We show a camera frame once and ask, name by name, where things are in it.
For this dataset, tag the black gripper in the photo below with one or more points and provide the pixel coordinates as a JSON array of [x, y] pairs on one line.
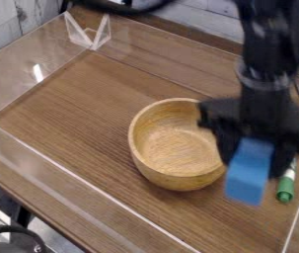
[[260, 114]]

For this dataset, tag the blue block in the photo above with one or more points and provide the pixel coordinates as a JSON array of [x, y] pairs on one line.
[[249, 171]]

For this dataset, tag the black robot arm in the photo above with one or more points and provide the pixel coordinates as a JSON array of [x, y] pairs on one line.
[[269, 66]]

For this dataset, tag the wooden brown bowl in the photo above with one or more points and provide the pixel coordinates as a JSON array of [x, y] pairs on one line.
[[174, 151]]

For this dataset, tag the green white dry-erase marker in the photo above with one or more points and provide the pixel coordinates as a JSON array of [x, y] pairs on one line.
[[285, 190]]

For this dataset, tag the black metal stand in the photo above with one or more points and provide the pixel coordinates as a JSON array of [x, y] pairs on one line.
[[17, 237]]

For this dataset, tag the clear acrylic tray wall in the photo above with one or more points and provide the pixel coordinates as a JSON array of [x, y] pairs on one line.
[[76, 80]]

